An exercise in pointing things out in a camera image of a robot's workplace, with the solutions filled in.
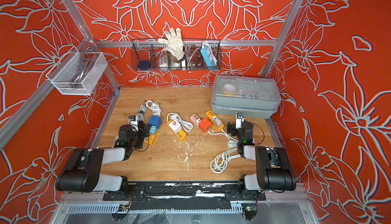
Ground red cube plug adapter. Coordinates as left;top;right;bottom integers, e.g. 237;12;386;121
198;118;211;133

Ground yellow power strip white cable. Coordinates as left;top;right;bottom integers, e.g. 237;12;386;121
166;112;193;141

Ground white cube plug adapter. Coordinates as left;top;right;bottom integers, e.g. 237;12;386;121
168;120;182;133

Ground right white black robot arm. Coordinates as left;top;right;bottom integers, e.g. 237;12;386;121
227;113;297;192

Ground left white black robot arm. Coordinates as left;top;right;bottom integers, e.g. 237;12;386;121
55;114;149;195

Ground yellow strip with teal plug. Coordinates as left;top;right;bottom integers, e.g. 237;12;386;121
145;126;159;145

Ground blue cube plug adapter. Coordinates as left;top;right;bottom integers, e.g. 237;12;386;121
148;116;162;129

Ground yellow strip with pink plug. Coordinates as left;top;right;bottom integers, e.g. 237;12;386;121
205;110;224;132

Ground white socket in basket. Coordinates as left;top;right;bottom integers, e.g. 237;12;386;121
158;54;169;71

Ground grey lidded plastic box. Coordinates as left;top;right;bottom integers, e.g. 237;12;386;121
211;75;282;119

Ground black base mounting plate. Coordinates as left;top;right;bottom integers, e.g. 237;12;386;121
103;181;266;202

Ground dark blue round object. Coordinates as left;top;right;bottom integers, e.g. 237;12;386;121
137;60;151;71

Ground light blue power strip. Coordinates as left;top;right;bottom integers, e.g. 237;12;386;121
201;41;217;70

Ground white work glove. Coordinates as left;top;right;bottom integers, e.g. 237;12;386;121
158;27;184;61

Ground white grey coiled cables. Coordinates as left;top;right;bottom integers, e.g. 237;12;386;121
135;100;163;123

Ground black wire wall basket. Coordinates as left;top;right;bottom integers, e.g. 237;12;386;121
131;38;223;71

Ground white wire mesh basket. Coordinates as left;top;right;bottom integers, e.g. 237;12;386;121
46;47;108;96

